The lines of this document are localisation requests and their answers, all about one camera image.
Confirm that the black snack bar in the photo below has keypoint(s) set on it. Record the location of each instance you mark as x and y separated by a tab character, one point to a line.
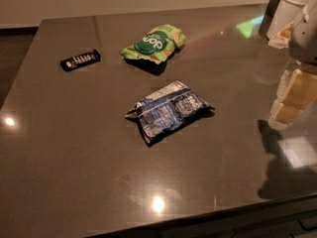
80	61

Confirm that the green chip bag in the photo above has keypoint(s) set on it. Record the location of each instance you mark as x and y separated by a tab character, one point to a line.
157	45

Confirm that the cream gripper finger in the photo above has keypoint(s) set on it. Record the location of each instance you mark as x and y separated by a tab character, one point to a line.
283	83
299	93

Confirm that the blue chip bag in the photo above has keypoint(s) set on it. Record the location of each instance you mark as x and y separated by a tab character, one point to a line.
167	110

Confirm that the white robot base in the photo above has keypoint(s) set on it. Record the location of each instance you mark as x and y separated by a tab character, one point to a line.
278	19

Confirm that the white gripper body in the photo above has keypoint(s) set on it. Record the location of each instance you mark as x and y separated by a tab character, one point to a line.
305	39

